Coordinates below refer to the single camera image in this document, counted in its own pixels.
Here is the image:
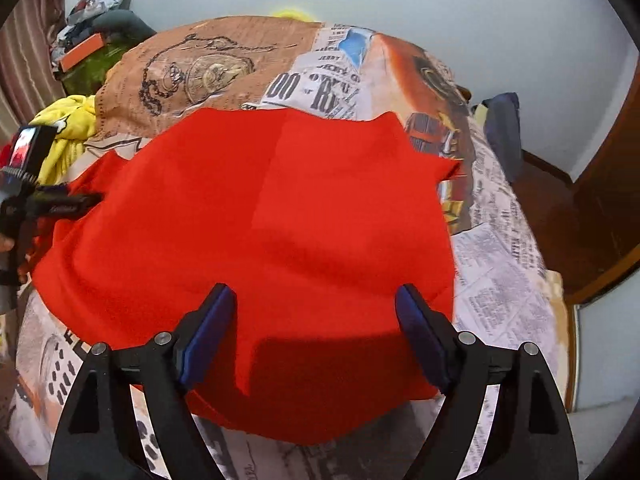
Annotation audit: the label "green packet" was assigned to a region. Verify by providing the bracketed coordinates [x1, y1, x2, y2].
[61, 41, 132, 99]

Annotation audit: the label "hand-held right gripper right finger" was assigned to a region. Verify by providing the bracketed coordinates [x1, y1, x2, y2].
[395, 284, 578, 480]

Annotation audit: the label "red jacket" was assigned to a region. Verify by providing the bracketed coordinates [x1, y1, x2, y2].
[20, 107, 463, 447]

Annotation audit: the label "yellow cloth lump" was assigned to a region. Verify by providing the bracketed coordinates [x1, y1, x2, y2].
[269, 6, 314, 24]

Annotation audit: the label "printed bed sheet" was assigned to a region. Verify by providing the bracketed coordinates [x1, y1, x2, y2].
[7, 15, 571, 480]

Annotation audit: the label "navy blue cloth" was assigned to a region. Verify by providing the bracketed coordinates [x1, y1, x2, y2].
[481, 91, 524, 184]

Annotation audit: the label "brown wooden door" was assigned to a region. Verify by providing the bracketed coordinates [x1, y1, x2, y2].
[559, 42, 640, 307]

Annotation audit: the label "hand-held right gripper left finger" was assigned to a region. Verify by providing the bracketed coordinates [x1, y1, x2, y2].
[47, 283, 237, 480]

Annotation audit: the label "brown wooden bed frame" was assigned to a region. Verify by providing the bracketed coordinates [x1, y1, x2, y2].
[514, 149, 577, 303]

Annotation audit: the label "yellow cloth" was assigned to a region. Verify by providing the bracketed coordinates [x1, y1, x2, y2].
[27, 94, 104, 187]

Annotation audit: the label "silver plastic bags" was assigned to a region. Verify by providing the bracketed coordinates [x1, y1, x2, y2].
[54, 0, 137, 57]

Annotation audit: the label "striped brown curtain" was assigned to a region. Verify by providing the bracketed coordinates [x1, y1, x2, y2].
[0, 0, 77, 137]

